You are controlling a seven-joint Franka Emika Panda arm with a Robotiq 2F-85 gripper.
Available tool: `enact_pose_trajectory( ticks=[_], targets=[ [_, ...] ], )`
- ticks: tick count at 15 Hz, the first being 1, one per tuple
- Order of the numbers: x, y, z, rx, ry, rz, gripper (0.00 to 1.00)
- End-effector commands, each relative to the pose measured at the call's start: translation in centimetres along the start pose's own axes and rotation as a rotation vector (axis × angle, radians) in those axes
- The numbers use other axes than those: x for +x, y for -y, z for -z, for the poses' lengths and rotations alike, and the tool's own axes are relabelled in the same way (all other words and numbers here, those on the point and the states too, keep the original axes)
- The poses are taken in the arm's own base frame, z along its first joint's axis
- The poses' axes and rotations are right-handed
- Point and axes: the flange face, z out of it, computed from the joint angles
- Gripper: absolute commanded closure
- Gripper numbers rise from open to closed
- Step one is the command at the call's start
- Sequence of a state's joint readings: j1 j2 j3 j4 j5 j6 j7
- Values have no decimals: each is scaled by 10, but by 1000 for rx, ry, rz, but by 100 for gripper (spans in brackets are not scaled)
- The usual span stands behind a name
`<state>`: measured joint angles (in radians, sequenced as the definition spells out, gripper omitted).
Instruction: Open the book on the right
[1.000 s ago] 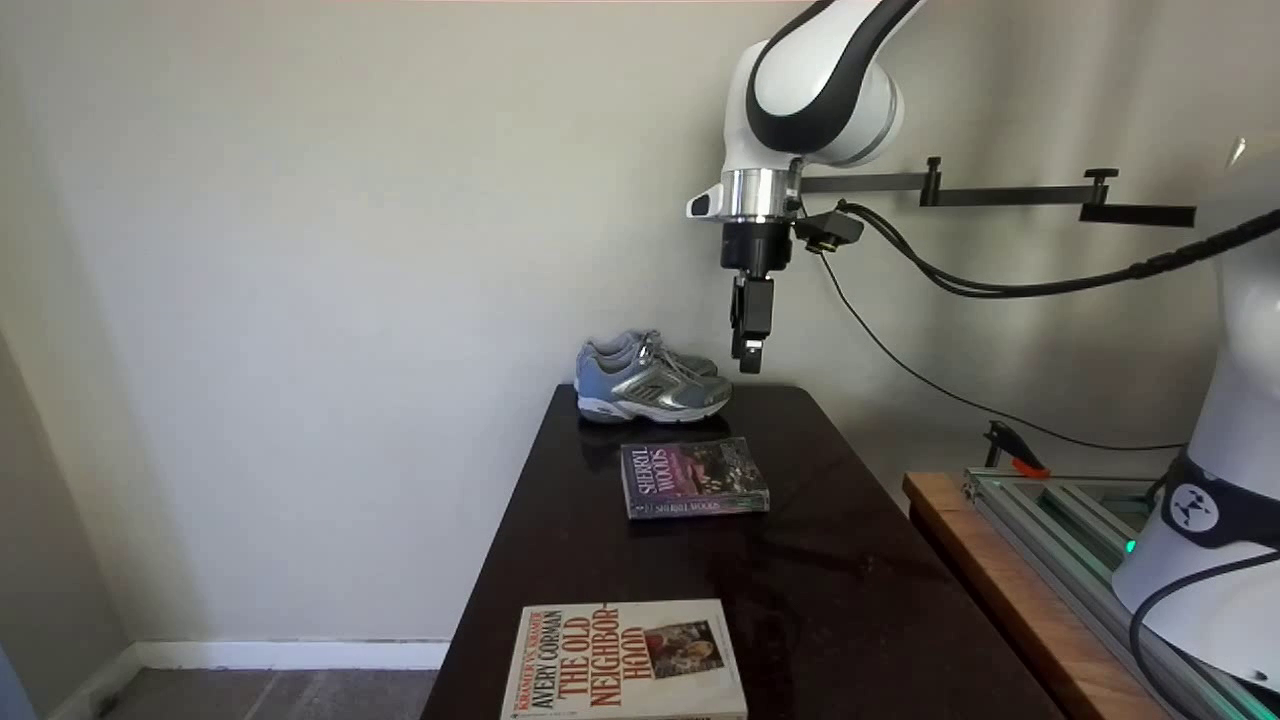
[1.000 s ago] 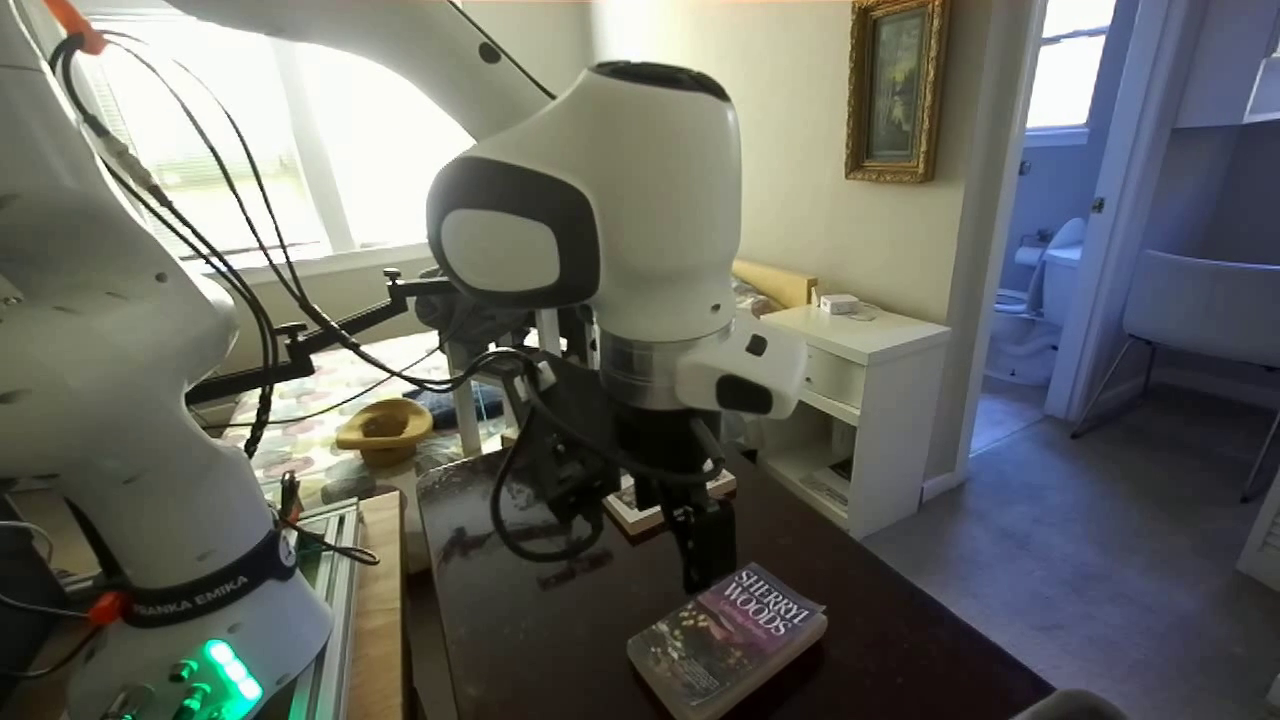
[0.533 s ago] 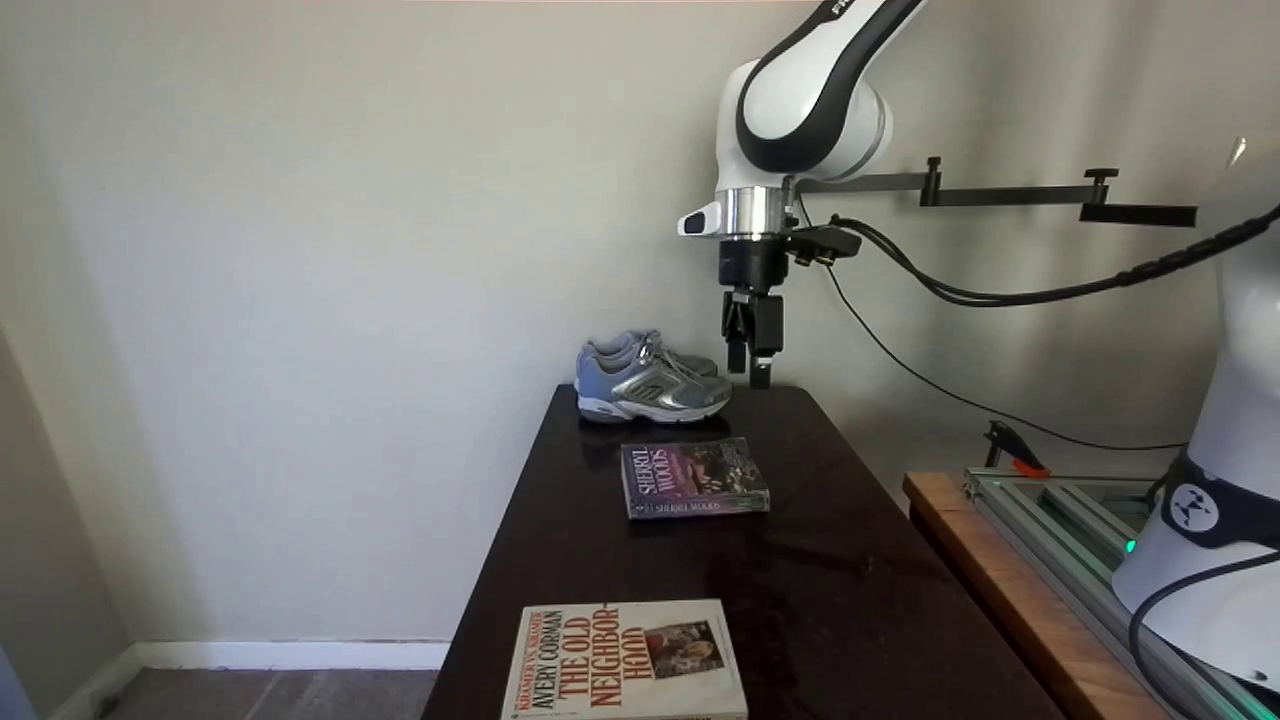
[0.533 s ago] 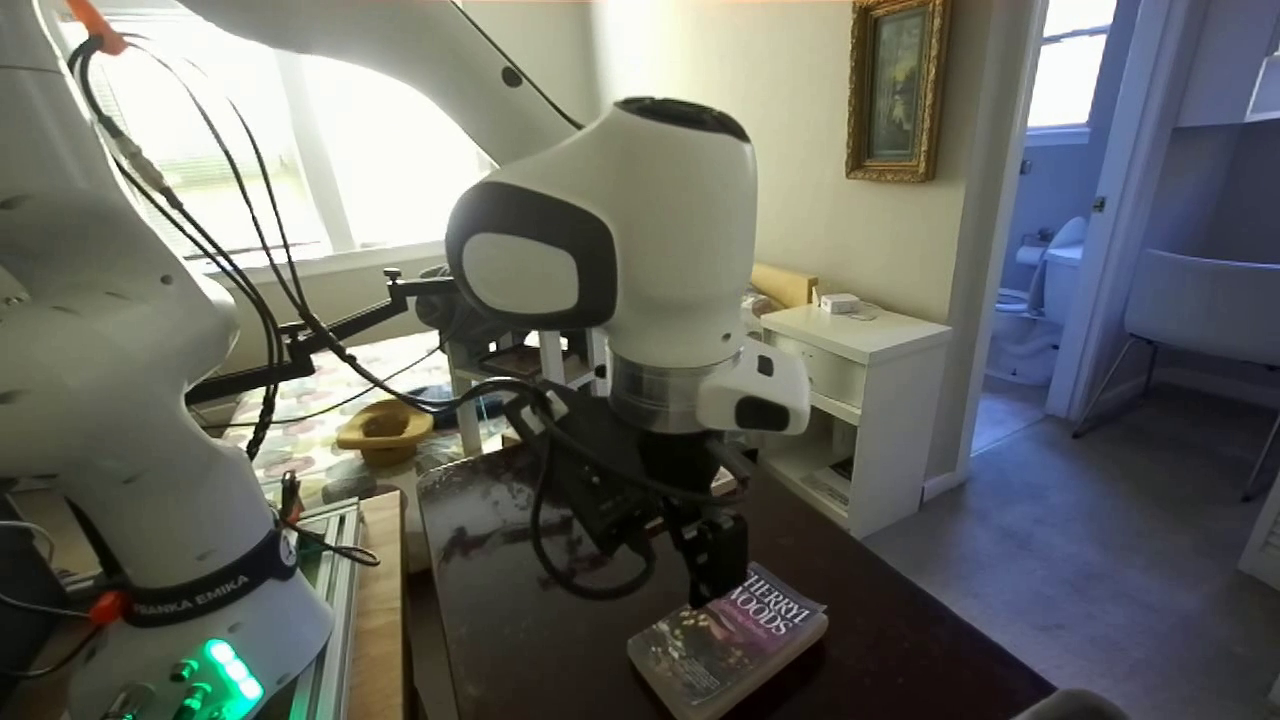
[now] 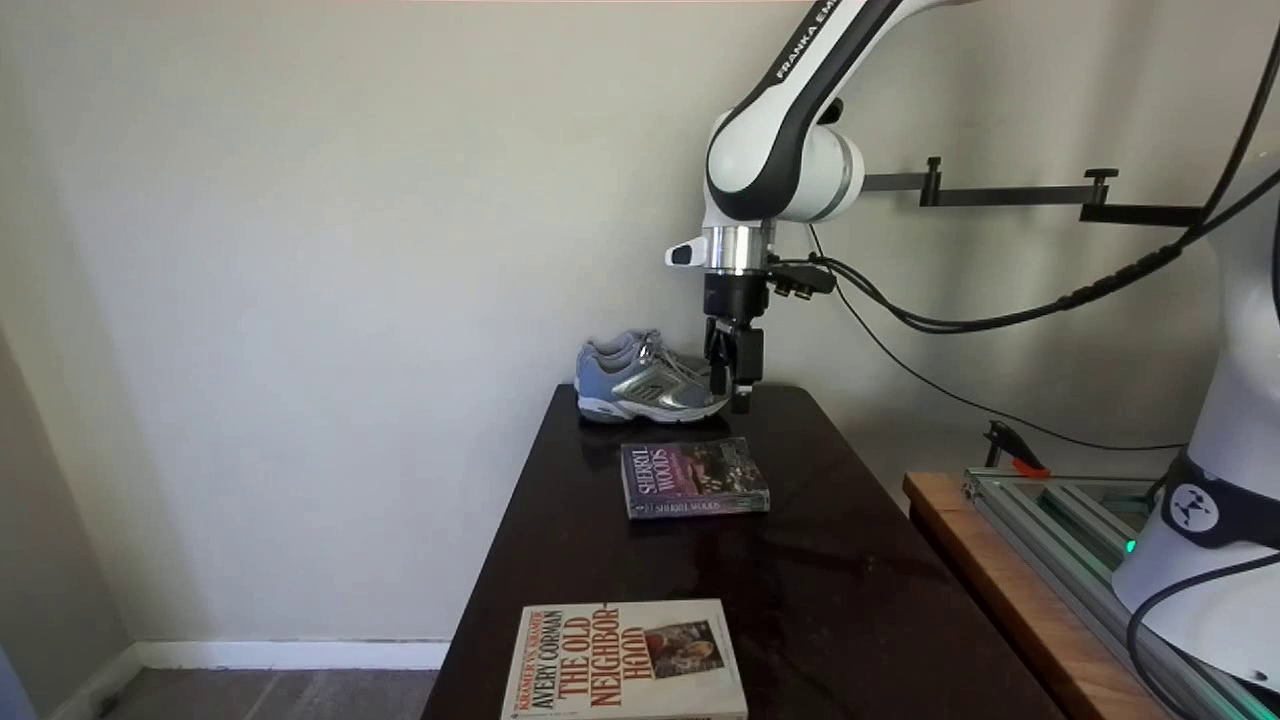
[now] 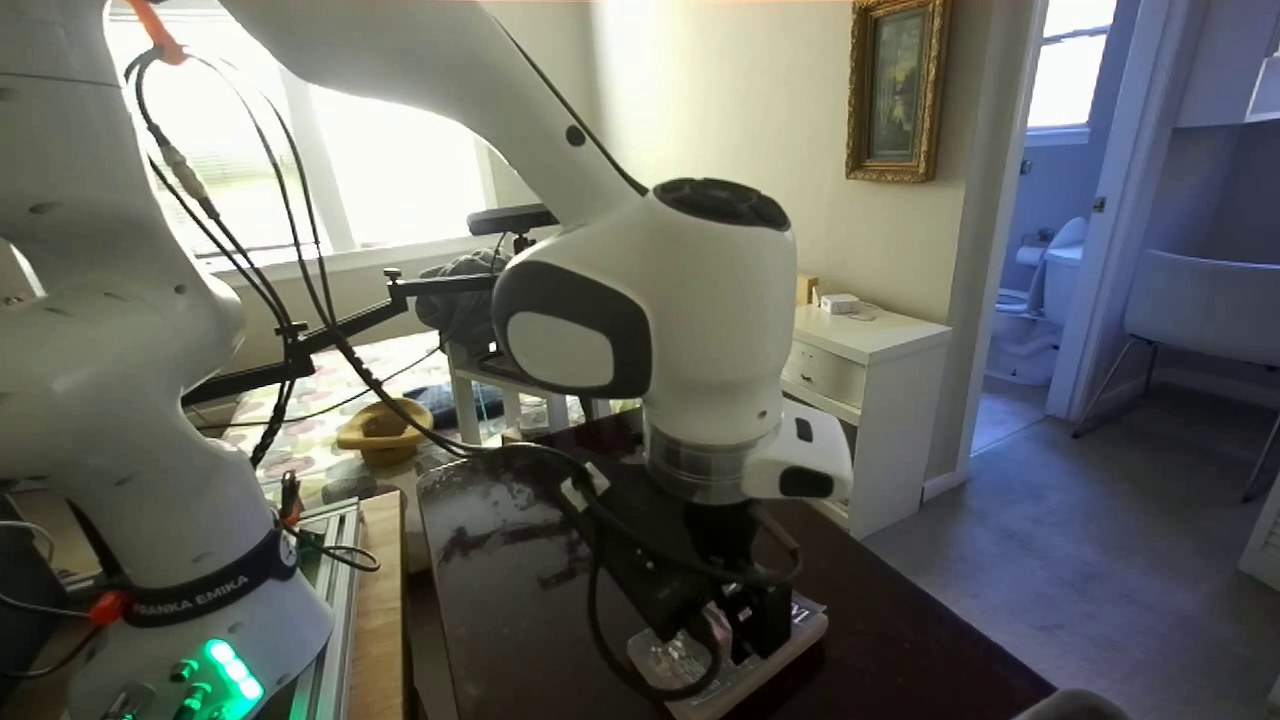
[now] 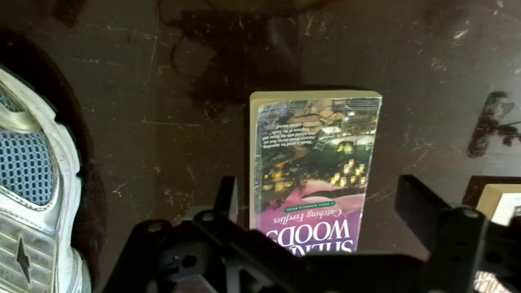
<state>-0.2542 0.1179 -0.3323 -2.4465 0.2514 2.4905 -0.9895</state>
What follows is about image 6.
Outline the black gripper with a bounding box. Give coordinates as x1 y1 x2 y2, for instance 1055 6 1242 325
665 494 803 665

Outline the purple Sherryl Woods paperback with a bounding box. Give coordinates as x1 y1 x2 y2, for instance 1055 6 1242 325
621 591 832 720

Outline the white nightstand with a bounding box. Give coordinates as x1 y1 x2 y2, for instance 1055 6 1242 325
777 298 957 540

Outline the white wooden stool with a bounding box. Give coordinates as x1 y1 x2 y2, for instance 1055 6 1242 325
443 336 591 453

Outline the wooden board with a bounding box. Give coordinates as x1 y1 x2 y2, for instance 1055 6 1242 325
348 490 410 720

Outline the blue fabric item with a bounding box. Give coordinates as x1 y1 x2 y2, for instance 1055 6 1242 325
396 381 511 431

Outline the yellow bowl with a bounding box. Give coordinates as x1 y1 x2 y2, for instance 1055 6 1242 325
332 398 442 474

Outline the grey cloth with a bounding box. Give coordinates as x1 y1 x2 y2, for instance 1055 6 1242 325
413 255 516 355

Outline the white toilet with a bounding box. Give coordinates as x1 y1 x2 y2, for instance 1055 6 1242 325
991 211 1094 394

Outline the gold framed painting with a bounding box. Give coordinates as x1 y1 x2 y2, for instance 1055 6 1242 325
843 0 954 189

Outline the large bright window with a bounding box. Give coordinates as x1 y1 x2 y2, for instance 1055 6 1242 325
103 0 538 266

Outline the small bright window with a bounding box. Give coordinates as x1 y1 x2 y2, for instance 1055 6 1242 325
1026 0 1119 134

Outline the black stereo camera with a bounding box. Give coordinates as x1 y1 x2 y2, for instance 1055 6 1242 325
465 201 559 239

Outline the black camera mount rod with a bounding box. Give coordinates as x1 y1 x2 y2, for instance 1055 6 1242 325
177 266 416 406

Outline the white door frame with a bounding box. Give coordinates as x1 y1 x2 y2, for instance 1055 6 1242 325
1044 0 1203 424

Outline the black cable bundle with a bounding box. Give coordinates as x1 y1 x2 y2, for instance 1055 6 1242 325
125 46 606 485

